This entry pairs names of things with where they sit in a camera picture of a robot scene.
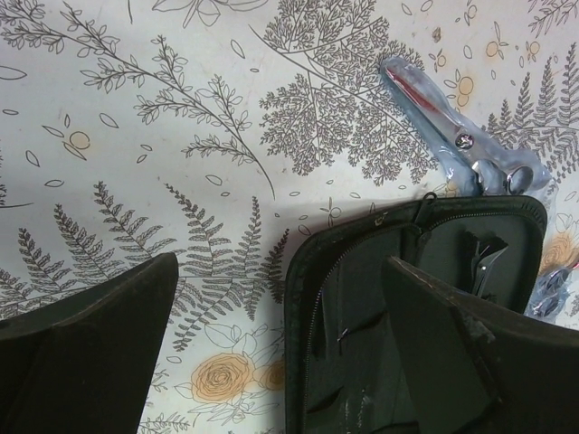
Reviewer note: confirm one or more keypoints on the silver hair scissors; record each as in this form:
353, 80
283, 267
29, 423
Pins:
470, 157

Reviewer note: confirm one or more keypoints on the floral patterned table mat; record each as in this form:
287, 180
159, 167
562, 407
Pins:
228, 132

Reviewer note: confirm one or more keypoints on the black zippered tool case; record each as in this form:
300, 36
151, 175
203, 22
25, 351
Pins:
343, 371

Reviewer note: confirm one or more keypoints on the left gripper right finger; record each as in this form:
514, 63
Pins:
472, 366

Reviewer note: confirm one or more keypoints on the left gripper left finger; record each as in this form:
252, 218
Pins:
84, 364

